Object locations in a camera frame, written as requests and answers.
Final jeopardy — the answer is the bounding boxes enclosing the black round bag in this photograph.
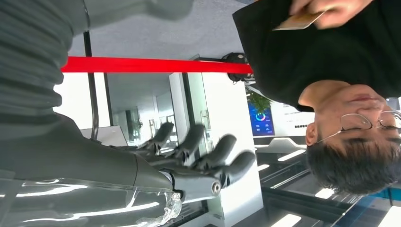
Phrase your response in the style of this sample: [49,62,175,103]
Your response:
[221,52,252,84]

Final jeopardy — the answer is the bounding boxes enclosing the red barrier belt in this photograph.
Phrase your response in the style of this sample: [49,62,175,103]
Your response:
[61,56,254,75]

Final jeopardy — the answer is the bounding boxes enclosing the person's glasses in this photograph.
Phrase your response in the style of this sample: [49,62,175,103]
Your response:
[315,110,401,146]

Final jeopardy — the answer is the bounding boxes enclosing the black upright pole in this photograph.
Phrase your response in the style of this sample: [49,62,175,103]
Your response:
[82,31,100,141]

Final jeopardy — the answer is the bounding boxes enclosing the green plant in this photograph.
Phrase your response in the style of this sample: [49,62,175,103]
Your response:
[246,89,273,114]

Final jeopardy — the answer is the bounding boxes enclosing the person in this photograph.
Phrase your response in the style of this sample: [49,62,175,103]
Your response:
[232,0,401,196]

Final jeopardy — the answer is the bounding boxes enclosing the blue display screen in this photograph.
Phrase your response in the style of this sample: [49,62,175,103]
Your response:
[247,102,276,138]

